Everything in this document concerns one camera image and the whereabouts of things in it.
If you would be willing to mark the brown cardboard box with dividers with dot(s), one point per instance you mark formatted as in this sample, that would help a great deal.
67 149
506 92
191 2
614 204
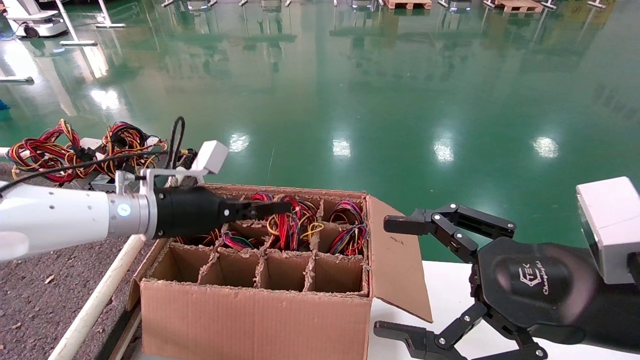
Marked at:
260 325

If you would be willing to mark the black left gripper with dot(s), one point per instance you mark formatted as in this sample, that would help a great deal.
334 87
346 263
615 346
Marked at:
187 212

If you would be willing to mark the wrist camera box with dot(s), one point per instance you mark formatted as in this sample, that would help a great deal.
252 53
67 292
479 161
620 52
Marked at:
210 156
607 225

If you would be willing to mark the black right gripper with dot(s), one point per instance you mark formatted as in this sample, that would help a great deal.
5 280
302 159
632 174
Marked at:
535 287

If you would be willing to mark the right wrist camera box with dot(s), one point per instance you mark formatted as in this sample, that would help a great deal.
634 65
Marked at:
607 225

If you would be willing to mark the white table foot bar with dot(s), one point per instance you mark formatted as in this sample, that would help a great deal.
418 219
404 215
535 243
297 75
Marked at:
548 5
16 79
597 4

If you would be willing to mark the wooden pallet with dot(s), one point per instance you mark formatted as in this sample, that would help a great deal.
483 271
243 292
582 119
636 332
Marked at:
407 4
517 6

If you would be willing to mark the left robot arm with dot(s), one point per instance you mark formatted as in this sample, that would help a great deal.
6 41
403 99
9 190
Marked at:
50 220

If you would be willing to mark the grey speckled felt mat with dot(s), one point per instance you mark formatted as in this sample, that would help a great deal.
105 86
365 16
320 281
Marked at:
40 300

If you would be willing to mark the white wheeled robot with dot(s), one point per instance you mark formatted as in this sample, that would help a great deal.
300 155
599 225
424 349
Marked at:
32 21

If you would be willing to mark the silver camera bracket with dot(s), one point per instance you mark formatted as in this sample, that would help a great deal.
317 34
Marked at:
150 175

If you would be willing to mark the long white rail pipe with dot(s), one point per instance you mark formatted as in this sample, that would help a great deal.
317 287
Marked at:
100 295

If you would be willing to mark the black pipe corner connector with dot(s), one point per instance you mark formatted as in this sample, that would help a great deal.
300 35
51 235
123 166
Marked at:
189 156

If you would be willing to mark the white table leg with foot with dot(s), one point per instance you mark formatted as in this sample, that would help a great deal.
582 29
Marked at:
111 25
77 43

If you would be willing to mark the small blue object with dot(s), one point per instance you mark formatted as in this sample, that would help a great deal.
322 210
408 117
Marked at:
3 105

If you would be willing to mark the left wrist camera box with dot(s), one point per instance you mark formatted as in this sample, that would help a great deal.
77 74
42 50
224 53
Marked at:
210 156

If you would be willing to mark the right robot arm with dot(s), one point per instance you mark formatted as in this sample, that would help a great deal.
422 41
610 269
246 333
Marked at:
620 315

